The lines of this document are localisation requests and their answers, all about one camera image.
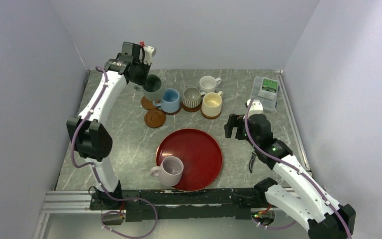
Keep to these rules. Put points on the red round tray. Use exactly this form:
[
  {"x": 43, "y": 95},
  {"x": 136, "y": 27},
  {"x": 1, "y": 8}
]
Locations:
[{"x": 200, "y": 154}]

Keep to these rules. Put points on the black handled pliers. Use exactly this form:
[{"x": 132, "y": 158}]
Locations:
[{"x": 252, "y": 161}]

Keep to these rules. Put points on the clear plastic parts box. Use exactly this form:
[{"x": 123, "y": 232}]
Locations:
[{"x": 266, "y": 91}]

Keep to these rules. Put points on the white mug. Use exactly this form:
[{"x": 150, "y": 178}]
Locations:
[{"x": 209, "y": 84}]

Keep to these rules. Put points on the brown coaster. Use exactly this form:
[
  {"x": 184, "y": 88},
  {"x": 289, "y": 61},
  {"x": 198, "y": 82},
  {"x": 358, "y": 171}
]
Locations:
[
  {"x": 209, "y": 117},
  {"x": 155, "y": 118},
  {"x": 191, "y": 110},
  {"x": 147, "y": 104},
  {"x": 174, "y": 113}
]

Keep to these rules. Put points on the lilac mug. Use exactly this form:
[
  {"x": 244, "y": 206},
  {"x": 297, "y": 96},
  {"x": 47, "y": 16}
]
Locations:
[{"x": 169, "y": 172}]

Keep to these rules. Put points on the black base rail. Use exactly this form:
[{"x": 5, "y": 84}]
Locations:
[{"x": 238, "y": 203}]

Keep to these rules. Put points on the grey ribbed mug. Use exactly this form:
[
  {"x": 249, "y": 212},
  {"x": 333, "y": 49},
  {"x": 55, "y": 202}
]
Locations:
[{"x": 192, "y": 97}]

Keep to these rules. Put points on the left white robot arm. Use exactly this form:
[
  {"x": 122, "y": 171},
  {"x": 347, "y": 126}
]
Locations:
[{"x": 91, "y": 144}]

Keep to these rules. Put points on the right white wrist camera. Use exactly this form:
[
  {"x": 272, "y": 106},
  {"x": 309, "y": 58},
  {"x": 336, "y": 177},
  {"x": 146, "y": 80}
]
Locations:
[{"x": 254, "y": 108}]

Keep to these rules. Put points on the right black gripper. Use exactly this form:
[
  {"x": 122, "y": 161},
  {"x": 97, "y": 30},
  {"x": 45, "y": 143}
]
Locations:
[{"x": 235, "y": 120}]

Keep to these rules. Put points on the grey-green mug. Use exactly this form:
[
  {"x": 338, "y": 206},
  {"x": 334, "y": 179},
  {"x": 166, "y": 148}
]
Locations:
[{"x": 154, "y": 88}]

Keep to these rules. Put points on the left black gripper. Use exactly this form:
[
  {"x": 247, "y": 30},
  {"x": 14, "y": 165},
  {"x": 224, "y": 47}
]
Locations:
[{"x": 142, "y": 81}]

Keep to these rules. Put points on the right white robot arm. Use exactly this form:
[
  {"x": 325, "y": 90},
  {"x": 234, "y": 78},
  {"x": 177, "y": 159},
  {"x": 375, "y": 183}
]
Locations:
[{"x": 322, "y": 216}]

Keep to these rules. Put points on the cream yellow mug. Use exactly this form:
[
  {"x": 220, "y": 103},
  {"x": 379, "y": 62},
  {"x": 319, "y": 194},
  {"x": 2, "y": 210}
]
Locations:
[{"x": 212, "y": 103}]

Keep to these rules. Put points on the blue mug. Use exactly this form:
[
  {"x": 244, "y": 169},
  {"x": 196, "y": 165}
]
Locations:
[{"x": 170, "y": 101}]

